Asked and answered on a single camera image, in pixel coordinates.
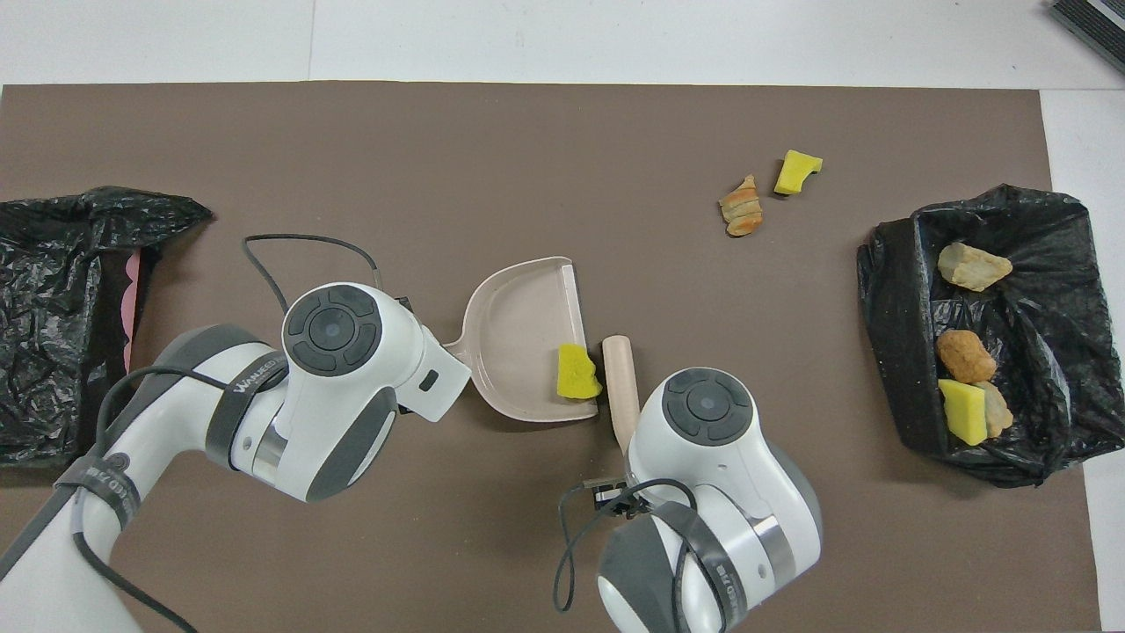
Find brown table mat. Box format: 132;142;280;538
0;81;1102;633

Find pale bread piece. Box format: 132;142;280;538
976;381;1014;439

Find sliced orange bread toy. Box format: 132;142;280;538
719;174;764;237

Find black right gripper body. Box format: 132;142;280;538
592;480;637;515

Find dark grey ribbed object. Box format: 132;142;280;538
1046;0;1125;76

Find brown round bun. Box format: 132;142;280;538
937;330;998;384

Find beige plastic dustpan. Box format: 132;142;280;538
444;257;603;423

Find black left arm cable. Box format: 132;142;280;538
70;233;386;633

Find beige hand brush black bristles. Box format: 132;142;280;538
602;335;641;454

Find black bag lined pink bin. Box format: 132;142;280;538
0;186;214;468

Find yellow sponge piece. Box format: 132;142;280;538
557;344;604;401
774;149;824;196
938;379;990;447

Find pale tan bread chunk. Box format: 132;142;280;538
938;243;1013;293

